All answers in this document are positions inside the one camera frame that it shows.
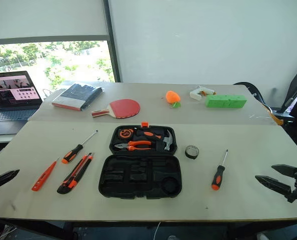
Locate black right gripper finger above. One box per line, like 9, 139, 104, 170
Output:
271, 163, 297, 179
254, 175, 293, 200

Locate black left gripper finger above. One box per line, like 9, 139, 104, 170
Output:
0, 169, 21, 190

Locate orange test pen screwdriver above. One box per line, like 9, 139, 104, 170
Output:
31, 157, 60, 192

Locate black orange handled screwdriver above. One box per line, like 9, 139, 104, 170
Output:
211, 148, 229, 191
61, 129, 99, 165

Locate black orange utility knife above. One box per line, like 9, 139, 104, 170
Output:
56, 152, 95, 195

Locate black tool case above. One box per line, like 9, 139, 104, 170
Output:
98, 121, 184, 200

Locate black open laptop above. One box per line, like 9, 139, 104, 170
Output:
0, 70, 44, 136

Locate black office chair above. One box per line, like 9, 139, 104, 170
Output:
233, 57, 297, 126

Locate black electrical tape roll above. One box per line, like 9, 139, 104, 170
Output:
184, 144, 200, 160

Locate green rectangular block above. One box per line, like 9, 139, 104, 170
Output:
204, 94, 248, 109

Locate white glue gun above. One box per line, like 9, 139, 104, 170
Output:
189, 85, 217, 102

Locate orange black tape measure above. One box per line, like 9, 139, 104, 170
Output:
118, 127, 135, 139

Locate orange fruit toy green leaf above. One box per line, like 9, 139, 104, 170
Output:
165, 90, 182, 109

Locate red table tennis paddle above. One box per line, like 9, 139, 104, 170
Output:
91, 98, 142, 120

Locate white roller blind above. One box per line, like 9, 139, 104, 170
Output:
0, 0, 110, 46

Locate orange strap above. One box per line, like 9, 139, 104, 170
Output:
261, 102, 285, 126

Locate thin black laptop cable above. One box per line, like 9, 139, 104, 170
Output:
41, 88, 54, 99

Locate claw hammer orange black handle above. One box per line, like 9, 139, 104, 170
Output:
142, 129, 175, 151

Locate thin white cable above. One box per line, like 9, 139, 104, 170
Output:
154, 220, 162, 240

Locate orange handled pliers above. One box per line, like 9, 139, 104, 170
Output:
113, 140, 153, 152

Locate dark window frame post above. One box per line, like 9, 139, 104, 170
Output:
102, 0, 122, 84

